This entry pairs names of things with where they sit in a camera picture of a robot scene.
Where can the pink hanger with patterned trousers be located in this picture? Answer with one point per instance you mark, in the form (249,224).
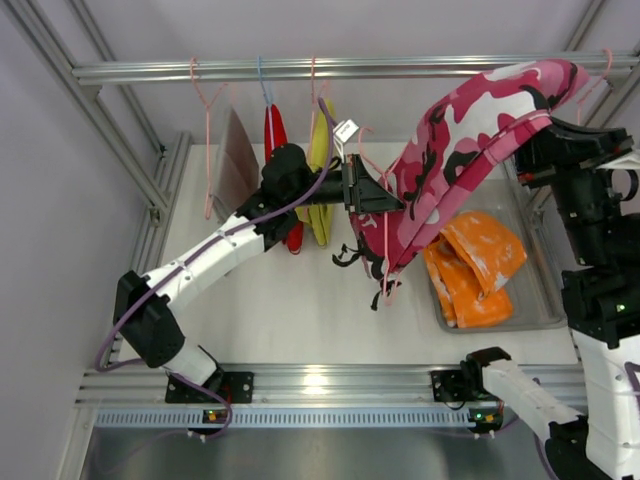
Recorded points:
(388,288)

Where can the orange white trousers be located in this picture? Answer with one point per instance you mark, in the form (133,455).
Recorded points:
(469,263)

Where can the left aluminium frame post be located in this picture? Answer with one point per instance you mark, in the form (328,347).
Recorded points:
(160,189)

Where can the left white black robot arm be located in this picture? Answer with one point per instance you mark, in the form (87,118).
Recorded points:
(147,306)

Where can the yellow green trousers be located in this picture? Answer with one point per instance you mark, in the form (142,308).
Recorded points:
(318,217)

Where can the pink hanger far left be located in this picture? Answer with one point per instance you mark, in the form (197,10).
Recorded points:
(208,105)

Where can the grey trousers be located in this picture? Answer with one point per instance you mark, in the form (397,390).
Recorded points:
(235,168)

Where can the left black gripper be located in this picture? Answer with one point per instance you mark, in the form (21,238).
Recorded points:
(356,183)

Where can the red trousers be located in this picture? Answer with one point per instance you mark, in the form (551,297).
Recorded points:
(275,136)

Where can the pink patterned trousers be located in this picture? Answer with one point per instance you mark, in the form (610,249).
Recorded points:
(456,145)

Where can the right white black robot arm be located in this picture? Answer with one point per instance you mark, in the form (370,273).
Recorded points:
(601,303)

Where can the pink hanger with yellow trousers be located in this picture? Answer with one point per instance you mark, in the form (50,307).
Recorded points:
(314,100)

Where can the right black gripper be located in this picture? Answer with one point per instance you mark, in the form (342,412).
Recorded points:
(565,151)

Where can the aluminium hanging rail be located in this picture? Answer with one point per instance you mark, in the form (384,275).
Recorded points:
(435,66)

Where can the pink hanger with orange trousers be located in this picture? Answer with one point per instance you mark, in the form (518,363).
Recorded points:
(602,78)

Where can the slotted grey cable duct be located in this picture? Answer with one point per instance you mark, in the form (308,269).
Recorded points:
(290,417)

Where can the aluminium frame post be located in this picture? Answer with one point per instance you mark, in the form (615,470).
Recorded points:
(614,25)
(160,189)

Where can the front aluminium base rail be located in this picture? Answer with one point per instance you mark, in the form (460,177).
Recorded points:
(276,384)

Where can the right aluminium frame post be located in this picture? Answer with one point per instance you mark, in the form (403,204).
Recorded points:
(614,25)

